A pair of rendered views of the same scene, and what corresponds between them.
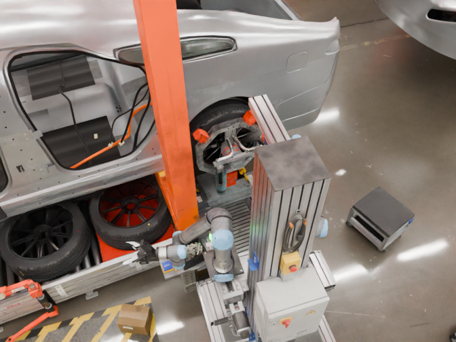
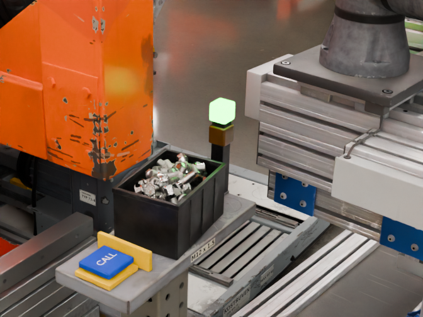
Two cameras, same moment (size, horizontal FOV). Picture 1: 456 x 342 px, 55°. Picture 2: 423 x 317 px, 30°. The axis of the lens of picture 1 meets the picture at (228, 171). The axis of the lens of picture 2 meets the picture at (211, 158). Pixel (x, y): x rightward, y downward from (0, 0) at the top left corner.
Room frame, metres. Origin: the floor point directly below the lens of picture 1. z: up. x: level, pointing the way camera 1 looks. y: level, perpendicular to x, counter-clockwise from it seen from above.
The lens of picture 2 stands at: (0.46, 0.99, 1.25)
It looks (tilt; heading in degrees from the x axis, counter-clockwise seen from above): 26 degrees down; 325
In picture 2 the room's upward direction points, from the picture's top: 2 degrees clockwise
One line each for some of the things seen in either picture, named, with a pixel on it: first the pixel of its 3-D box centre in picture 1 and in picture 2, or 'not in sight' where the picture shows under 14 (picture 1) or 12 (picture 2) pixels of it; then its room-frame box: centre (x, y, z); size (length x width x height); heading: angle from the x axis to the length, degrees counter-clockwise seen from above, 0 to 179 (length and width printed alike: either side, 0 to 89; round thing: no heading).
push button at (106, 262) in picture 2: (167, 265); (106, 264); (1.52, 0.46, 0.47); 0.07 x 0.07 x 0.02; 22
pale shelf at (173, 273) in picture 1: (188, 260); (163, 239); (1.58, 0.30, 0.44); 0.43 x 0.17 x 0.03; 112
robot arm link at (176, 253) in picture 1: (176, 252); not in sight; (1.22, 0.30, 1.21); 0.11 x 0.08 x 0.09; 92
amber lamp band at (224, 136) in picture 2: not in sight; (221, 133); (1.66, 0.12, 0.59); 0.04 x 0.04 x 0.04; 22
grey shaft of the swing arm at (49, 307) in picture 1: (43, 299); not in sight; (1.34, 1.39, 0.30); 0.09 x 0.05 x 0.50; 112
